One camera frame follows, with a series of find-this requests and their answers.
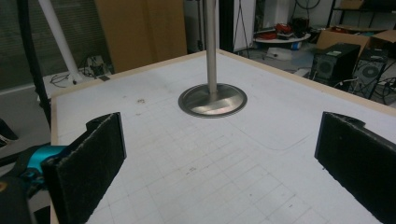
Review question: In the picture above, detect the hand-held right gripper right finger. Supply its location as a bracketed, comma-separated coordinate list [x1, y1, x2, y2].
[314, 110, 396, 224]

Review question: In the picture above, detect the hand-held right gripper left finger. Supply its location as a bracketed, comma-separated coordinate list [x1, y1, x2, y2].
[27, 111, 127, 224]

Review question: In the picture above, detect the metal utensil rack stand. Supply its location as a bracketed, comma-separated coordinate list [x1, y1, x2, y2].
[177, 0, 248, 119]

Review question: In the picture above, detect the black computer tower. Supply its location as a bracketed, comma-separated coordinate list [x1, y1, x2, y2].
[350, 48, 390, 98]
[310, 42, 362, 88]

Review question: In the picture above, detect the white grid mat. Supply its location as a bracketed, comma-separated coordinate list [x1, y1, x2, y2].
[50, 50, 396, 224]

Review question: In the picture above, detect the white pole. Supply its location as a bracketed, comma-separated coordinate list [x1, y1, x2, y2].
[37, 0, 84, 84]

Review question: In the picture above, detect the open cardboard box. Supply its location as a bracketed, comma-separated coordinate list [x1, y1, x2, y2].
[315, 27, 396, 61]

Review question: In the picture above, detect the white plastic bag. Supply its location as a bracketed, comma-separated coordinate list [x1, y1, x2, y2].
[266, 46, 294, 62]

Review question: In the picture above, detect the brown cardboard panel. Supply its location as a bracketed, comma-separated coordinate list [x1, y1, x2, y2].
[93, 0, 189, 75]

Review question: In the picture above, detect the round white table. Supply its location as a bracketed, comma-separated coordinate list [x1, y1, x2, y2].
[253, 32, 312, 45]

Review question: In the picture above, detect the black metal frame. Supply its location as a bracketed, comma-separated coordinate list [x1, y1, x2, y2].
[16, 0, 53, 127]

